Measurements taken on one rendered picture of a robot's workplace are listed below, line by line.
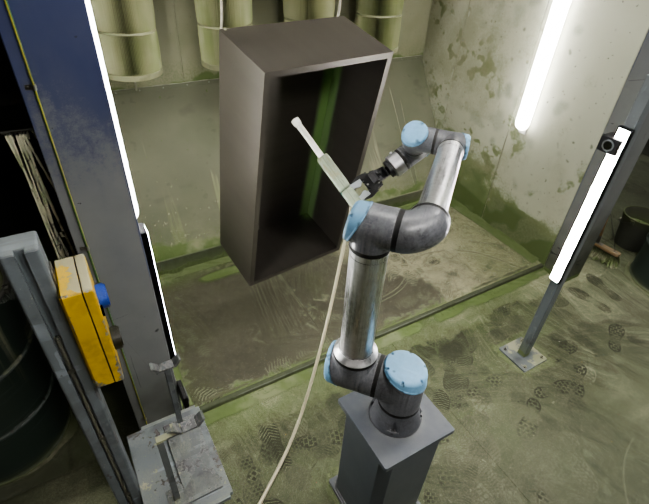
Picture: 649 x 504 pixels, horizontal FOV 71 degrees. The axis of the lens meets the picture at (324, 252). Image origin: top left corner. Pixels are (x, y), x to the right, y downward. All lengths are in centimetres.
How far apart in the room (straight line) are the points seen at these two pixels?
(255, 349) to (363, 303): 146
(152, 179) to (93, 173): 185
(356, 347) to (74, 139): 98
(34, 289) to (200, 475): 78
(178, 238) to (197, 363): 92
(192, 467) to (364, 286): 72
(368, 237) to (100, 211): 75
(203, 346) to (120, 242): 139
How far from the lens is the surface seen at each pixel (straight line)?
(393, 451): 172
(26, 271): 92
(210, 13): 298
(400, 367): 157
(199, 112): 335
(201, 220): 325
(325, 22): 218
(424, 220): 119
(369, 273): 127
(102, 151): 136
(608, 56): 329
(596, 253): 414
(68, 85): 130
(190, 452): 153
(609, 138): 230
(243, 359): 269
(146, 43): 289
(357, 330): 143
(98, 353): 102
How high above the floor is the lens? 212
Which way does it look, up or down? 38 degrees down
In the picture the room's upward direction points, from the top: 4 degrees clockwise
